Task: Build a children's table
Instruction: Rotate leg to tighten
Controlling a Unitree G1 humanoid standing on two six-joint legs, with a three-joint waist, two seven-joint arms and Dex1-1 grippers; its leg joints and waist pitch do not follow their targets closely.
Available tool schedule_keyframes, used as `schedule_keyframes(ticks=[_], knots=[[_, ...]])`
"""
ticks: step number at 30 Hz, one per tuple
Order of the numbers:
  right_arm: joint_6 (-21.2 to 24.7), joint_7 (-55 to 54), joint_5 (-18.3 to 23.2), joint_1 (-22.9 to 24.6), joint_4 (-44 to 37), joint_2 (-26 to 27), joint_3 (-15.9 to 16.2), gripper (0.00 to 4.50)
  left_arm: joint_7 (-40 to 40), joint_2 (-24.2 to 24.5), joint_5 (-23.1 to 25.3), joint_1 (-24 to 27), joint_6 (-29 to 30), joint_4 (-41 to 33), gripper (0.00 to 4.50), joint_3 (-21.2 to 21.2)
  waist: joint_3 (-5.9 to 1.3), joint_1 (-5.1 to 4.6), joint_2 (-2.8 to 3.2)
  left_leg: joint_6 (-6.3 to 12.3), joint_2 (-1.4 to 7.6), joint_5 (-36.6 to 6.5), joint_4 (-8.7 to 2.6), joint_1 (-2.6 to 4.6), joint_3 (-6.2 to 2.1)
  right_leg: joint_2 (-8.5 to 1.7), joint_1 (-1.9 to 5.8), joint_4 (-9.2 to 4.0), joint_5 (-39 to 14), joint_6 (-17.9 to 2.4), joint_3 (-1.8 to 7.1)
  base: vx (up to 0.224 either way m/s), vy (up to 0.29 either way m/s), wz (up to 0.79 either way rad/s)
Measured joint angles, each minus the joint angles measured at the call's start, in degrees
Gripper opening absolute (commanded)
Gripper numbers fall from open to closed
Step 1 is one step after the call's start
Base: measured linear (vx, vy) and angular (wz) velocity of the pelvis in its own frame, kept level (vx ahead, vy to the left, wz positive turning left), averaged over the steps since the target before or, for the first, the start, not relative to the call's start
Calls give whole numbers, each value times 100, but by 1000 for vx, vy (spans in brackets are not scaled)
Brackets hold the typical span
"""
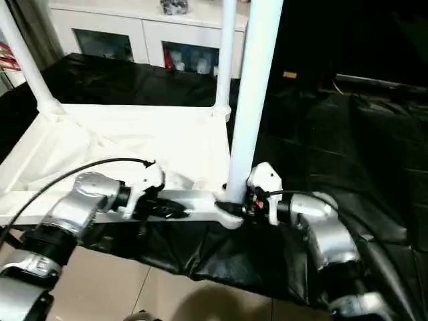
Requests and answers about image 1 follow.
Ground white plastic table top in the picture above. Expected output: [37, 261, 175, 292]
[0, 102, 245, 231]

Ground white plastic table leg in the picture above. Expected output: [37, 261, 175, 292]
[223, 0, 286, 205]
[211, 0, 239, 121]
[0, 0, 65, 120]

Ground black mat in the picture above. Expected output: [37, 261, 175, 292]
[0, 51, 428, 310]

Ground long black bar device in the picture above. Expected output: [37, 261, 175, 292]
[336, 74, 428, 93]

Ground white glass-door cabinet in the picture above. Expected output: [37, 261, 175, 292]
[49, 0, 248, 78]

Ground white storage box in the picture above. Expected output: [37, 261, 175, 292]
[0, 70, 16, 94]

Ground dark grey bundle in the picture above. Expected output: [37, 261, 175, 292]
[160, 0, 191, 16]

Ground red clothes hangers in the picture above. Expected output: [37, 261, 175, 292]
[0, 41, 17, 71]

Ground grey curtain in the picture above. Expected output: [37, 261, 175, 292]
[13, 0, 64, 68]

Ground black left wrist camera cable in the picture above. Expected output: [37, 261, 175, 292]
[0, 158, 157, 235]

